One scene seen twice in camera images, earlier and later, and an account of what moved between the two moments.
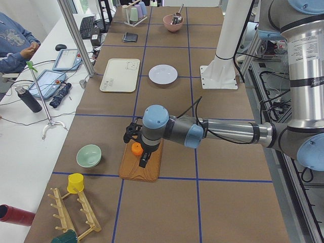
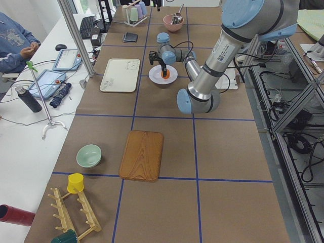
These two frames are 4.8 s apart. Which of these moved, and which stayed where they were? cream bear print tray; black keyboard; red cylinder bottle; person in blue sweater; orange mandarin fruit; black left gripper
Moved: black left gripper; orange mandarin fruit
Stayed: red cylinder bottle; person in blue sweater; cream bear print tray; black keyboard
